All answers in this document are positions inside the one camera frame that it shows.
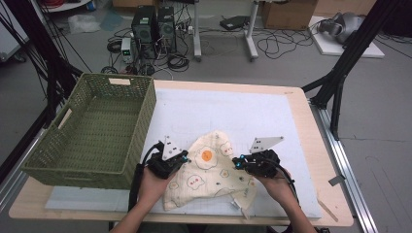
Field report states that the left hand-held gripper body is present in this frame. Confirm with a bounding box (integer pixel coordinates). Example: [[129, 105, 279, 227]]
[[147, 135, 183, 180]]

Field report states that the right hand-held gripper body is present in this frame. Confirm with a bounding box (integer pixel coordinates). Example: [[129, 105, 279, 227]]
[[247, 136, 286, 179]]

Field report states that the teal sheet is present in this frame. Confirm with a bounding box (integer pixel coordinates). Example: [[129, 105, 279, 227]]
[[99, 9, 124, 32]]

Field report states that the person's right hand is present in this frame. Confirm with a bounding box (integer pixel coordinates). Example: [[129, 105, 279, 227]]
[[254, 176, 299, 213]]

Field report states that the black computer tower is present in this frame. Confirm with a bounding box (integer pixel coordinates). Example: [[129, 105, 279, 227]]
[[156, 6, 178, 54], [130, 5, 158, 59]]

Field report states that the black flat device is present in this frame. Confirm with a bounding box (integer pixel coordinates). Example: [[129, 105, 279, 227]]
[[219, 15, 251, 32]]

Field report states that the green woven basket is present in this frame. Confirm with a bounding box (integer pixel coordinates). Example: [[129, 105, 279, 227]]
[[20, 72, 157, 190]]

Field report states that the white grid foam mat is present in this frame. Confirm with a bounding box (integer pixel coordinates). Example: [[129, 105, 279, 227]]
[[45, 87, 323, 219]]

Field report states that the white floor board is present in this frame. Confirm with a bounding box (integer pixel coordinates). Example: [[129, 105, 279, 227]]
[[308, 15, 386, 59]]

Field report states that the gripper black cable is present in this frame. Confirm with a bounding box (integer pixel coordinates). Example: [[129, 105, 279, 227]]
[[271, 163, 300, 205], [127, 141, 163, 212]]

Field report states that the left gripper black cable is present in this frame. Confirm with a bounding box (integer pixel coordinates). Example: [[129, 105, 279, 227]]
[[127, 141, 163, 212]]

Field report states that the thin wooden strip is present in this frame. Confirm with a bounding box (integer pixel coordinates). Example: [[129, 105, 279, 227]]
[[316, 197, 340, 223]]

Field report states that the brown cardboard box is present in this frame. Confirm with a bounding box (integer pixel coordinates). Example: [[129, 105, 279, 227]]
[[261, 0, 319, 31], [313, 0, 378, 17]]

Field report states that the grey headset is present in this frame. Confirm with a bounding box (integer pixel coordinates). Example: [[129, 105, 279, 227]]
[[318, 12, 365, 45]]

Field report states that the black metal frame stand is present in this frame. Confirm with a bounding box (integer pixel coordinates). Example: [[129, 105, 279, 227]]
[[0, 0, 93, 183], [300, 0, 412, 141]]

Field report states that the loose black floor cable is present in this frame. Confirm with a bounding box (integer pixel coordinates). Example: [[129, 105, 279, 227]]
[[256, 27, 314, 60]]

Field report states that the white metal desk leg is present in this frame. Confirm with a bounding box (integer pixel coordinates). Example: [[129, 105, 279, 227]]
[[244, 0, 260, 62], [192, 0, 202, 62]]

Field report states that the small grey flat piece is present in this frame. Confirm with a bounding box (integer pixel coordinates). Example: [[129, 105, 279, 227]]
[[327, 174, 347, 187]]

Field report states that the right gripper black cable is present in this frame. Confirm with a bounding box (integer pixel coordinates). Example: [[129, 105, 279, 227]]
[[271, 163, 300, 205]]

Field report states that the person's left hand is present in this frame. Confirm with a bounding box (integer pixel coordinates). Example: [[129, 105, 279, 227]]
[[137, 168, 178, 210]]

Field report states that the cream egg-print cloth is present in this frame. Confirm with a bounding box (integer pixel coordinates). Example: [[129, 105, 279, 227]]
[[161, 129, 258, 220]]

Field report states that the clear plastic bag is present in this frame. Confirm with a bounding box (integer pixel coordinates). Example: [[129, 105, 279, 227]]
[[67, 13, 102, 35]]

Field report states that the aluminium rail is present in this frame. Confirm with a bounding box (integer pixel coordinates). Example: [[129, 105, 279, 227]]
[[0, 127, 47, 213], [309, 100, 379, 233]]

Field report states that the white power supply unit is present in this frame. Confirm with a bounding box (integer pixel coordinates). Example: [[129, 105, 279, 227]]
[[120, 37, 134, 64]]

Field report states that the black cable coil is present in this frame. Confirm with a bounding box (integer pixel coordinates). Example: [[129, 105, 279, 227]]
[[166, 52, 191, 73], [106, 38, 123, 54]]

